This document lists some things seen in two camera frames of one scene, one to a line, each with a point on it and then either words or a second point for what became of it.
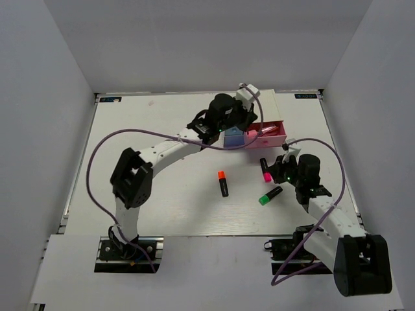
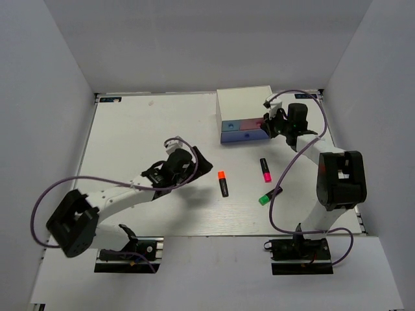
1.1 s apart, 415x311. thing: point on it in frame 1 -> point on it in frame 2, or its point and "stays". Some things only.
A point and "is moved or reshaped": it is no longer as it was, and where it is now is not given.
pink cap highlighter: [266, 173] stays
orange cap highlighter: [221, 175] stays
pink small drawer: [266, 133] is moved or reshaped
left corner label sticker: [112, 99] stays
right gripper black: [277, 172] -> [268, 124]
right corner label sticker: [306, 96] stays
